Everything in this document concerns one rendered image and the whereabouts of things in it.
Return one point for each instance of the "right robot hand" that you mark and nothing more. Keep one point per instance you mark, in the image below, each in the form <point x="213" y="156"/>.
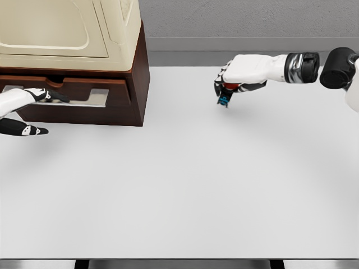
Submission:
<point x="246" y="68"/>

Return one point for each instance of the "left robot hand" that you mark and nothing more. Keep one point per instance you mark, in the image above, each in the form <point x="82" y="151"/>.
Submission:
<point x="14" y="99"/>

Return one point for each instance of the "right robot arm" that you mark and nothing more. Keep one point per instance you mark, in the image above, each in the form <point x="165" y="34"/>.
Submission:
<point x="303" y="67"/>

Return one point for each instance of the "cream and brown cabinet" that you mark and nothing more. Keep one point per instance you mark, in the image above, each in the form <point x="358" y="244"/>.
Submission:
<point x="56" y="30"/>

